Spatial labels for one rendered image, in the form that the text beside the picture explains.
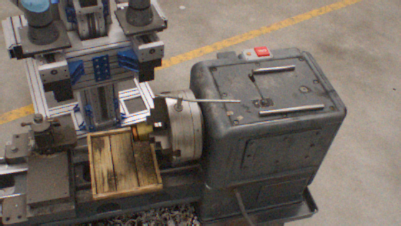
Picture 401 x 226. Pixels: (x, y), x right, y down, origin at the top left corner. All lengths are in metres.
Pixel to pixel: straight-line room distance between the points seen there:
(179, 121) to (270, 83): 0.44
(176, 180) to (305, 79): 0.74
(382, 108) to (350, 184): 0.93
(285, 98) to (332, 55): 2.49
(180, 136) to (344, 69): 2.67
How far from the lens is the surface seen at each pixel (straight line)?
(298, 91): 1.81
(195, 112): 1.67
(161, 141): 1.72
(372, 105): 3.85
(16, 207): 1.88
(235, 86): 1.76
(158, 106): 1.75
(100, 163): 1.94
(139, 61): 2.19
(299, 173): 2.03
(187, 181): 1.89
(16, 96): 3.62
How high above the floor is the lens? 2.46
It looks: 48 degrees down
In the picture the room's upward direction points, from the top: 7 degrees clockwise
